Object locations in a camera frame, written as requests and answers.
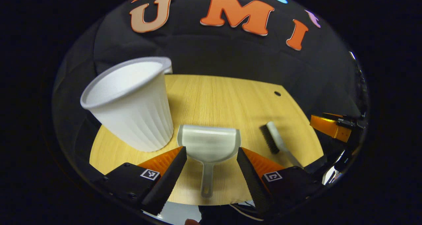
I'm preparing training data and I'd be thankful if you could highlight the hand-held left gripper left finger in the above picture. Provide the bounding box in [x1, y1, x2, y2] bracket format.
[97, 146, 188, 216]

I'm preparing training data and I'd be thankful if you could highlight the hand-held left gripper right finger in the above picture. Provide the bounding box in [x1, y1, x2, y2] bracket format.
[236, 147, 325, 219]

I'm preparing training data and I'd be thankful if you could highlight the grey dustpan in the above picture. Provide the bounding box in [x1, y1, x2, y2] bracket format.
[177, 124, 241, 198]

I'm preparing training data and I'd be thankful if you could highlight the small grey broom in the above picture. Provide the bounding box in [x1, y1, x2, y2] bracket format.
[259, 121, 304, 169]

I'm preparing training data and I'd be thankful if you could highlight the white ribbed garbage bin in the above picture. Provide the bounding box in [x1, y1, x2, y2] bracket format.
[80, 56, 174, 152]

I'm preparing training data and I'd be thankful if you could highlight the wooden desktop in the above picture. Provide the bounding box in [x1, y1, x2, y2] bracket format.
[89, 74, 325, 206]

